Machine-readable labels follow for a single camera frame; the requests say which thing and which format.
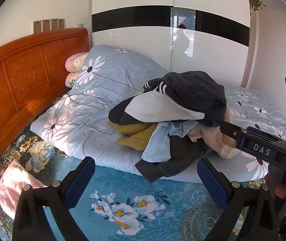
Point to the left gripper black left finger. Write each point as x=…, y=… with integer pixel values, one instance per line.
x=31, y=222

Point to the pink floral pillow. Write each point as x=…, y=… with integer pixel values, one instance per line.
x=75, y=62

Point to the light blue floral duvet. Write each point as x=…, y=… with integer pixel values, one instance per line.
x=78, y=123

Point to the beige fleece garment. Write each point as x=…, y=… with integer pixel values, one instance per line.
x=223, y=145

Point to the mustard knit sweater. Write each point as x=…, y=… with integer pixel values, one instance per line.
x=135, y=136

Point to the dark grey garment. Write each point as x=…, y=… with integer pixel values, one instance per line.
x=183, y=152

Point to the white and black wardrobe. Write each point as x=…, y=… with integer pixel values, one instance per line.
x=180, y=35

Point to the green hanging plant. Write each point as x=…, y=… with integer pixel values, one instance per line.
x=256, y=5

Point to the orange wooden headboard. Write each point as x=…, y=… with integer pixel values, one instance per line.
x=32, y=75

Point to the pink folded blanket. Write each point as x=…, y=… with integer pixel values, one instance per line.
x=12, y=181

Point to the person's right hand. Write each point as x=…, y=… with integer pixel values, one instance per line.
x=280, y=190

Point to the light blue shirt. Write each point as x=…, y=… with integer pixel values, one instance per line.
x=158, y=147

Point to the teal floral bed blanket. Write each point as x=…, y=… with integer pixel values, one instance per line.
x=116, y=205

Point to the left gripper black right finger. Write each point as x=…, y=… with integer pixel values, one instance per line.
x=260, y=222

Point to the black and white fleece jacket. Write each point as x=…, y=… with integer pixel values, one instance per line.
x=191, y=95

